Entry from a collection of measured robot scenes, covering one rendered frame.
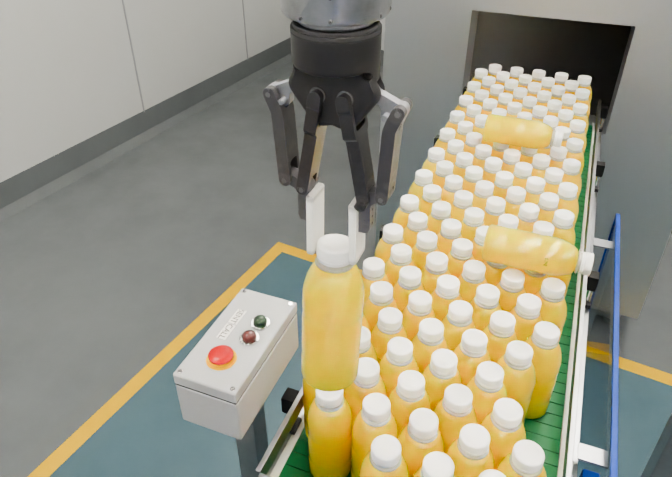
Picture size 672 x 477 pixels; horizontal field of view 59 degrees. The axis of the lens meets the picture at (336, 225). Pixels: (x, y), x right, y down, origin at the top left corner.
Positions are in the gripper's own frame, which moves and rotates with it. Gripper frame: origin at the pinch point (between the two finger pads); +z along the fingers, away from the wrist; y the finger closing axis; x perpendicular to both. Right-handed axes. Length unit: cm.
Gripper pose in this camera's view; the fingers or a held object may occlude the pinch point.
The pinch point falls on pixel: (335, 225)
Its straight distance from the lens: 60.0
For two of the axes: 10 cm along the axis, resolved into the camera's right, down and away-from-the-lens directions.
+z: 0.0, 8.3, 5.6
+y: 9.3, 2.1, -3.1
